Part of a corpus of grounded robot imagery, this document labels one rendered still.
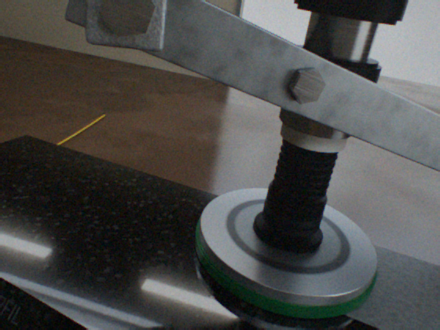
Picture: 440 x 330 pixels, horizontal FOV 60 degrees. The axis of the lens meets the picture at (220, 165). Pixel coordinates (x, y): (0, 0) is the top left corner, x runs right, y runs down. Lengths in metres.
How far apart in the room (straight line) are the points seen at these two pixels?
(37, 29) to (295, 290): 6.24
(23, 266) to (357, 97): 0.36
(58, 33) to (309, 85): 6.02
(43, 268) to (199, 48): 0.27
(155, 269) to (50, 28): 6.00
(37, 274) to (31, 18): 6.16
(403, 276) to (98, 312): 0.35
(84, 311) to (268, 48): 0.28
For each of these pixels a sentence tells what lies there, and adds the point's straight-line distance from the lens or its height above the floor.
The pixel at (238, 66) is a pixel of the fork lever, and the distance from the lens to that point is 0.31.
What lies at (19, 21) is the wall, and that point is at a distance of 6.66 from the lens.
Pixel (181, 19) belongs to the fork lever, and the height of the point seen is 1.12.
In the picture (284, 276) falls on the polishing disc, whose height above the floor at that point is 0.90.
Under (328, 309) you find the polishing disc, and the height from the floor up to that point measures 0.88.
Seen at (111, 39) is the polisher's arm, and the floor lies 1.11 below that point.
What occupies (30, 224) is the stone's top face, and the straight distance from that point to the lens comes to 0.50.
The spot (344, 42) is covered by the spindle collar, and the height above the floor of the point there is 1.12.
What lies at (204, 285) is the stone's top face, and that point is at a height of 0.87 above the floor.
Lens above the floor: 1.15
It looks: 25 degrees down
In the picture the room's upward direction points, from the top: 9 degrees clockwise
